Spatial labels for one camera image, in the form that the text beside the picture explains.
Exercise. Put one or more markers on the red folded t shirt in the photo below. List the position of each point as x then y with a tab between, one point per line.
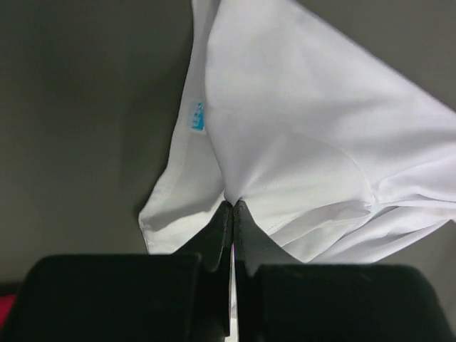
8	294

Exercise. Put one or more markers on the white t shirt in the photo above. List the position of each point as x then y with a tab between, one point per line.
339	158

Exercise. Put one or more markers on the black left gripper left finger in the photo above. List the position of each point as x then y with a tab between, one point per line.
183	296

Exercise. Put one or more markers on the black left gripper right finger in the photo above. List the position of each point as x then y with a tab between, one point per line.
280	298

